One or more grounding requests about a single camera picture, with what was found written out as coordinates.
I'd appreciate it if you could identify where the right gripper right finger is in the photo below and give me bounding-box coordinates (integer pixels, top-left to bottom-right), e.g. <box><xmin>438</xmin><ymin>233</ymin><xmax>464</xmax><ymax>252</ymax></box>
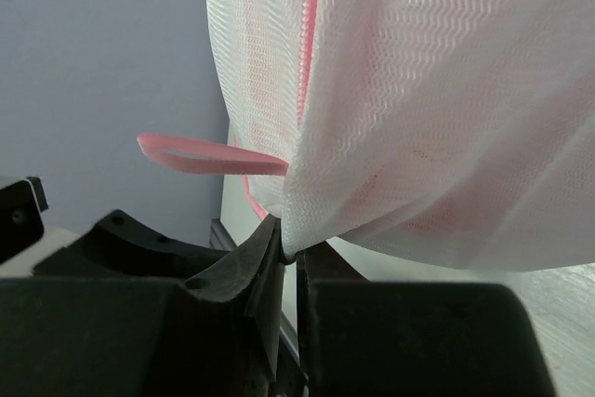
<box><xmin>297</xmin><ymin>243</ymin><xmax>555</xmax><ymax>396</ymax></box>

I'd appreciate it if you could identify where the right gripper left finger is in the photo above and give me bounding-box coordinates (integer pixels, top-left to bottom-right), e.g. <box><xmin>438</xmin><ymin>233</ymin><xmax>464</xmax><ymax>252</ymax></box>
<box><xmin>0</xmin><ymin>215</ymin><xmax>284</xmax><ymax>397</ymax></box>

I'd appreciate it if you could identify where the white mesh laundry bag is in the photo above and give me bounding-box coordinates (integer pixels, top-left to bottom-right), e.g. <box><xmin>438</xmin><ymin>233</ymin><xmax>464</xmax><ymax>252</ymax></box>
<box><xmin>139</xmin><ymin>0</ymin><xmax>594</xmax><ymax>271</ymax></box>

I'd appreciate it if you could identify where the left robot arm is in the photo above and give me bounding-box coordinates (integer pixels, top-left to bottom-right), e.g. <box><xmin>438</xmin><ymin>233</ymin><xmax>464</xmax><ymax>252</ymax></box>
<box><xmin>1</xmin><ymin>176</ymin><xmax>228</xmax><ymax>279</ymax></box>

